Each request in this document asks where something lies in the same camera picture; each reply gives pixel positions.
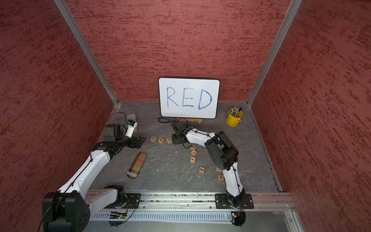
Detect wooden block letter R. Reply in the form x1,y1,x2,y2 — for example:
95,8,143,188
150,136,157,143

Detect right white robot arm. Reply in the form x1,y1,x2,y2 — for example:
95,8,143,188
172,128,245,208

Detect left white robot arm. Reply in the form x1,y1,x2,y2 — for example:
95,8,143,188
39,136,145,232

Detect wooden block letter C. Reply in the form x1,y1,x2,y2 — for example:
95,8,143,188
191,149,197,157

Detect brown plaid pencil case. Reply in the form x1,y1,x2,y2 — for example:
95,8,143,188
127,152,147,179

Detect grey rectangular eraser block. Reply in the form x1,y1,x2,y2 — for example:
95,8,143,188
127,114,137,128

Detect wooden board stand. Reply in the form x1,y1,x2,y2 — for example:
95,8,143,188
177,118,203,124

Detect white dry-erase board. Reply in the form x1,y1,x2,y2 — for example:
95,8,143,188
158,77,220,119

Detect yellow pen cup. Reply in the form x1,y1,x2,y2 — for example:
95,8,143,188
226,108,243,127

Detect pens in cup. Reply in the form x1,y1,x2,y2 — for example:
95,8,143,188
230,107,242,118

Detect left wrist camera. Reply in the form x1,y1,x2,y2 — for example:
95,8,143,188
125,119,138,138

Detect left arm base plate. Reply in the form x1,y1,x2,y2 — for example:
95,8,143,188
106,193,141,210

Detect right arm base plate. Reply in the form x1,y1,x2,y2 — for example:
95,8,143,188
215,193,254,209

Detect aluminium front rail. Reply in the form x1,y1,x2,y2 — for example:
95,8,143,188
83,191,295,212

